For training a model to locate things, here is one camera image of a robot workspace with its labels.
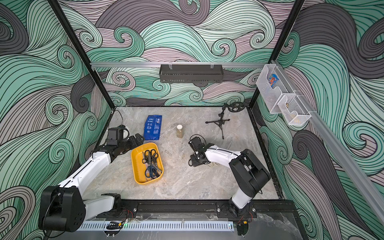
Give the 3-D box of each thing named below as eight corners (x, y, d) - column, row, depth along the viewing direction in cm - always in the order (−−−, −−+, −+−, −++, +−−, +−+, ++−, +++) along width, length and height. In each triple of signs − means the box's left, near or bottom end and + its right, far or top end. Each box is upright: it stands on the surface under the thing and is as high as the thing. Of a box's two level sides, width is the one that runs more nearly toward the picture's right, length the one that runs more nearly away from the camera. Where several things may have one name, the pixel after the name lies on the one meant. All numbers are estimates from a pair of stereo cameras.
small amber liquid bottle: (177, 138, 104) (176, 129, 96) (177, 133, 106) (176, 124, 98) (183, 138, 104) (183, 129, 96) (183, 133, 106) (183, 124, 98)
